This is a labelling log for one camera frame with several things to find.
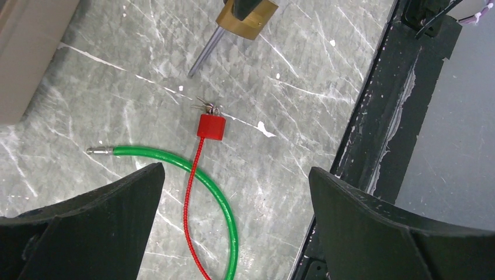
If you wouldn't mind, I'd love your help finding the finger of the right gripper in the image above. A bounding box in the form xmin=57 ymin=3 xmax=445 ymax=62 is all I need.
xmin=232 ymin=0 xmax=262 ymax=20

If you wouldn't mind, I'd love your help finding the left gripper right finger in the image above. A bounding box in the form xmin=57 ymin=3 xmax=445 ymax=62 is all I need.
xmin=308 ymin=167 xmax=494 ymax=279

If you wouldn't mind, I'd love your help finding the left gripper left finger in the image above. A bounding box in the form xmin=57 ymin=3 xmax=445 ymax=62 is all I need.
xmin=1 ymin=163 xmax=165 ymax=279

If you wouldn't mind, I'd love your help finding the brass padlock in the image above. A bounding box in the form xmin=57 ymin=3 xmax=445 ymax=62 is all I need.
xmin=187 ymin=0 xmax=278 ymax=78

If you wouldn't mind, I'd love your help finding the green cable lock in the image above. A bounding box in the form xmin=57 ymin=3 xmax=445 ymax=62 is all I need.
xmin=85 ymin=145 xmax=240 ymax=280

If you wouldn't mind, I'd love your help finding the red cable lock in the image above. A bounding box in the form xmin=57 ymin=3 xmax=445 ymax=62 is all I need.
xmin=183 ymin=113 xmax=228 ymax=280

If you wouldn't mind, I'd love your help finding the brown translucent tool box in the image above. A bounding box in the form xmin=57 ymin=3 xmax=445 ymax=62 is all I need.
xmin=1 ymin=1 xmax=79 ymax=125

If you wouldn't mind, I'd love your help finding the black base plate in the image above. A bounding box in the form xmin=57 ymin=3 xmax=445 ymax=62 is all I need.
xmin=291 ymin=1 xmax=462 ymax=279

